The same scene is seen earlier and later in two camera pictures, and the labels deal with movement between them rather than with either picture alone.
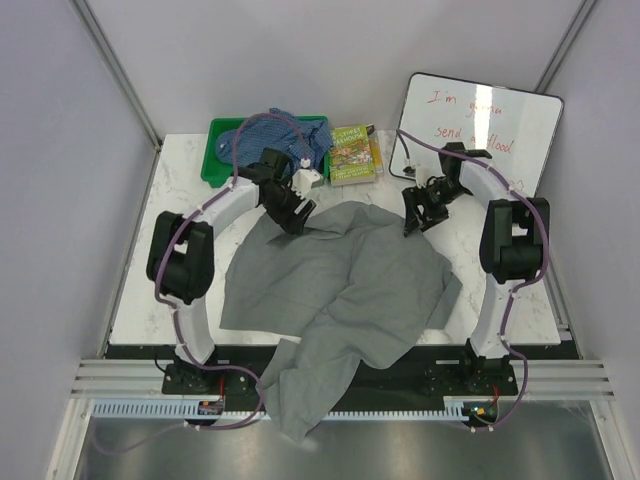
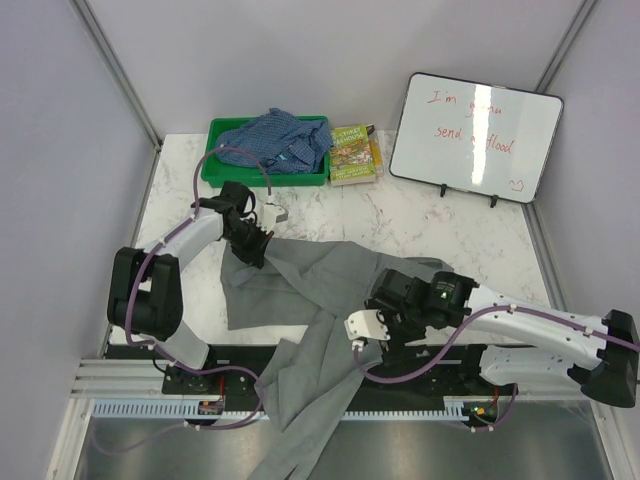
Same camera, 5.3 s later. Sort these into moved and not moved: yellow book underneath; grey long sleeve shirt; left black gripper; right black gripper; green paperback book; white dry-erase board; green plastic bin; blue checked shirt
Moved: left black gripper; grey long sleeve shirt; right black gripper
Not moved: yellow book underneath; white dry-erase board; blue checked shirt; green paperback book; green plastic bin
